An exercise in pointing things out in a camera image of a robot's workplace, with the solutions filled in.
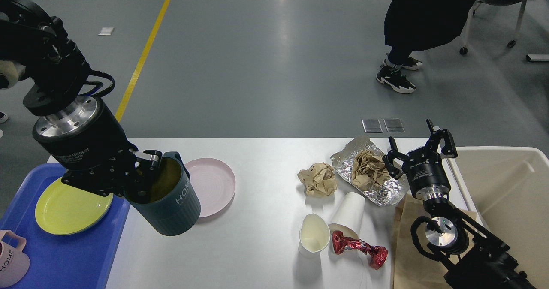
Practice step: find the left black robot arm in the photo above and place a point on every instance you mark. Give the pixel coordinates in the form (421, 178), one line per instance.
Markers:
(35, 45)

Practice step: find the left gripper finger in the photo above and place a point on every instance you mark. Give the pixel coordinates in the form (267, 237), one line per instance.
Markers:
(144, 169)
(98, 181)

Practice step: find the white bar on floor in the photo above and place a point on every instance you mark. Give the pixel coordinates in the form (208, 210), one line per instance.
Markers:
(537, 57)

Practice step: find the white paper on floor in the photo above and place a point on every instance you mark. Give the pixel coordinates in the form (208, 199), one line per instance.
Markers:
(106, 31)

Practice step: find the yellow plate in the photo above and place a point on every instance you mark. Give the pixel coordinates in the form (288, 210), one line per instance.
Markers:
(65, 210)

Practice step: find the pink mug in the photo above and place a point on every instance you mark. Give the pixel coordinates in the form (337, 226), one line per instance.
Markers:
(14, 263)

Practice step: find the left metal floor plate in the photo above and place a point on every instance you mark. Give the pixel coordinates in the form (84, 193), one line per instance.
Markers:
(372, 126)

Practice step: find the aluminium foil sheet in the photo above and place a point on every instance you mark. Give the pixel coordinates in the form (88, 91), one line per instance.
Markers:
(390, 193)

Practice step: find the blue plastic tray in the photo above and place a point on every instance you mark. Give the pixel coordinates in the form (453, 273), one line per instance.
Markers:
(78, 261)

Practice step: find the crumpled brown paper on foil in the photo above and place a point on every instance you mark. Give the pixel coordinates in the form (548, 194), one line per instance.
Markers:
(368, 169)

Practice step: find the brown paper bag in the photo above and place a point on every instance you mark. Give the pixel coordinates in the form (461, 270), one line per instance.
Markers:
(411, 270)

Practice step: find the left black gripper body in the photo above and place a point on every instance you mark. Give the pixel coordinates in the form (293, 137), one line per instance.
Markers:
(84, 136)

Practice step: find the lying white paper cup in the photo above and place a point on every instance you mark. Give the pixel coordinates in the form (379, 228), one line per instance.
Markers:
(348, 216)

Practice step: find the red foil wrapper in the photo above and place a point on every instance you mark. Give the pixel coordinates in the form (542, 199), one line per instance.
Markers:
(341, 243)

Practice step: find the right metal floor plate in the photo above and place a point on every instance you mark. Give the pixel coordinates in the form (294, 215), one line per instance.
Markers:
(394, 125)

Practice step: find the beige plastic bin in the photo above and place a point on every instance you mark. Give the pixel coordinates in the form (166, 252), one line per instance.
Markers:
(509, 189)

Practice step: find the crumpled brown paper ball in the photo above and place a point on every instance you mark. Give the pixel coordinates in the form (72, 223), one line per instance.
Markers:
(318, 180)

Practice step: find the dark teal mug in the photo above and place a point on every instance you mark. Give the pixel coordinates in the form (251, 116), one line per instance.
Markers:
(167, 200)

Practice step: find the upright white paper cup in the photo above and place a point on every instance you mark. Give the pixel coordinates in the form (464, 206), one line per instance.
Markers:
(314, 236)

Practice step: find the person in black coat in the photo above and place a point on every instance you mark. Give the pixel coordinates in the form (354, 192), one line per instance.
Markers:
(418, 25)

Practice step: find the shoe at left edge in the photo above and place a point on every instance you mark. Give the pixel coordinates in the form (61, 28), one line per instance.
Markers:
(3, 117)

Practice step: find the pink plate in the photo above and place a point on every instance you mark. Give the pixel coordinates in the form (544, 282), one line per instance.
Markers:
(214, 184)

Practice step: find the metal floor plate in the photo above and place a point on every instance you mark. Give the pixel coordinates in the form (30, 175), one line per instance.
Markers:
(394, 125)
(372, 126)

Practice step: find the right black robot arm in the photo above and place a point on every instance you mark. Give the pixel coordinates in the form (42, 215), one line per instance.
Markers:
(473, 256)

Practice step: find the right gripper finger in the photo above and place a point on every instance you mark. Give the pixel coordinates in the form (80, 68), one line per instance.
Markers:
(389, 159)
(440, 142)

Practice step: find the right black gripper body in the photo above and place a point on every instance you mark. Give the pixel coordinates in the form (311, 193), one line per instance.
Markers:
(425, 174)

